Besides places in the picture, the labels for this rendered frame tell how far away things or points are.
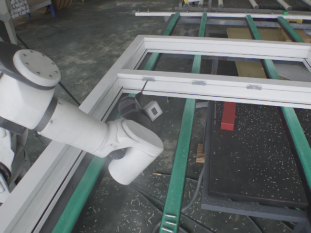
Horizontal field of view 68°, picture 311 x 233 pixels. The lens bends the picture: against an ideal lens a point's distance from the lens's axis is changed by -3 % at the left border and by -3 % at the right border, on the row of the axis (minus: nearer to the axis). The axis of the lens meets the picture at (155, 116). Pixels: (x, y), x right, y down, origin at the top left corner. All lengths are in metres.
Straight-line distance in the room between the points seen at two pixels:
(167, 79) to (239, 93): 0.26
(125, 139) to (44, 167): 0.23
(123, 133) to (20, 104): 0.18
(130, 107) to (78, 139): 0.24
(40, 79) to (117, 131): 0.16
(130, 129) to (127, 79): 0.48
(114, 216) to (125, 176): 1.06
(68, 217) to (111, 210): 1.03
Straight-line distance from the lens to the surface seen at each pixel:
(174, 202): 0.56
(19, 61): 0.41
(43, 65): 0.43
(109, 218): 1.57
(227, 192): 0.94
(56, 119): 0.41
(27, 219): 0.58
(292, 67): 1.84
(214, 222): 1.55
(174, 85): 0.89
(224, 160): 1.04
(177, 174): 0.61
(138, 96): 0.77
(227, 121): 1.18
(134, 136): 0.45
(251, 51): 1.28
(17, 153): 1.11
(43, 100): 0.41
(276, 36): 2.45
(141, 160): 0.49
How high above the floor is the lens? 1.34
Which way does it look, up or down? 37 degrees down
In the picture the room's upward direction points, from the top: 2 degrees counter-clockwise
